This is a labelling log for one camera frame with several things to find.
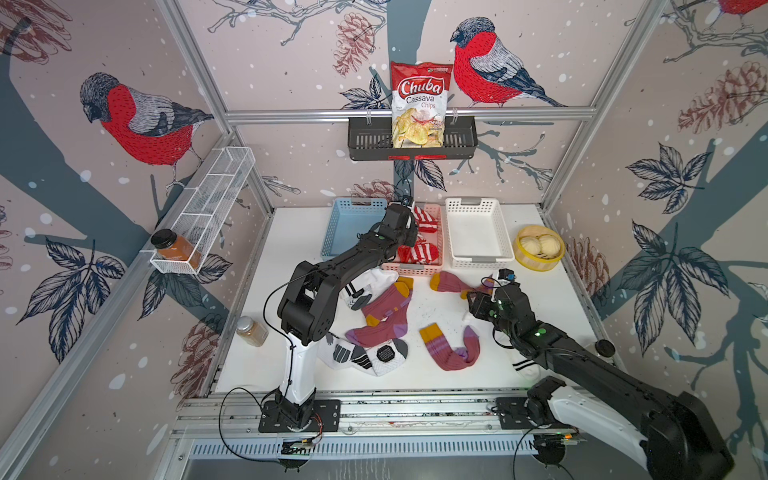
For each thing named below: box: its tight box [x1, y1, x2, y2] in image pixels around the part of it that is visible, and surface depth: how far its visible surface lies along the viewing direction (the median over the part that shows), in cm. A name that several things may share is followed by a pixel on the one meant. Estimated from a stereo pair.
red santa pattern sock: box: [397, 237, 439, 264], surface depth 106 cm
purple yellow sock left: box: [345, 276, 415, 347], surface depth 92 cm
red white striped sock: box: [411, 206, 439, 234], surface depth 113 cm
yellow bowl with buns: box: [513, 225, 566, 272], surface depth 103 cm
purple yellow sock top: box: [430, 271, 493, 299], surface depth 99 cm
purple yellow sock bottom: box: [419, 323, 480, 371], surface depth 85 cm
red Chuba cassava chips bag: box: [390, 61, 453, 148], surface depth 87 cm
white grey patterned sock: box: [317, 335, 408, 377], surface depth 84 cm
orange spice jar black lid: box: [150, 228, 202, 269], surface depth 62 cm
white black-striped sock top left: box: [340, 267, 399, 309], surface depth 99 cm
